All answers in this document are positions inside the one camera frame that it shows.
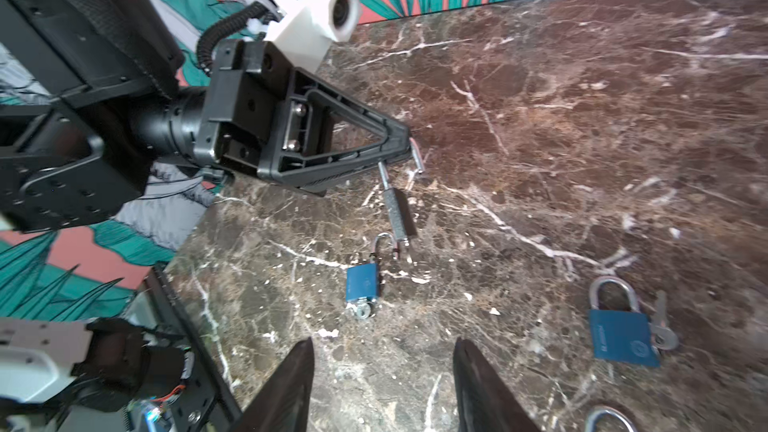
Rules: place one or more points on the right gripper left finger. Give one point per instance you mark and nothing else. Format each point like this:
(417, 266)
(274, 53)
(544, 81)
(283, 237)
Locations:
(282, 404)

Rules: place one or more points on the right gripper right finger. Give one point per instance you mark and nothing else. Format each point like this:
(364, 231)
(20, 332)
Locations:
(484, 402)

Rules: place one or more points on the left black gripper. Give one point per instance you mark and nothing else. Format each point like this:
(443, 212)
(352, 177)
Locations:
(236, 122)

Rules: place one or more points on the blue padlock front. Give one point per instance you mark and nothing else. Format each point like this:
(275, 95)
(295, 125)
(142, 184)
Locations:
(630, 337)

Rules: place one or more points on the black padlock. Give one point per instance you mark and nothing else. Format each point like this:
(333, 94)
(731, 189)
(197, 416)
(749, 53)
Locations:
(401, 221)

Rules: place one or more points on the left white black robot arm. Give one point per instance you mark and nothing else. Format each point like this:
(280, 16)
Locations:
(114, 109)

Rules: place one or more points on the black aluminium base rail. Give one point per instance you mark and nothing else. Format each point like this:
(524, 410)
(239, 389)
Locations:
(199, 399)

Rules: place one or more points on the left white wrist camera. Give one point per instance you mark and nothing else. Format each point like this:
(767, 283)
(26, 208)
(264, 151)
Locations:
(308, 28)

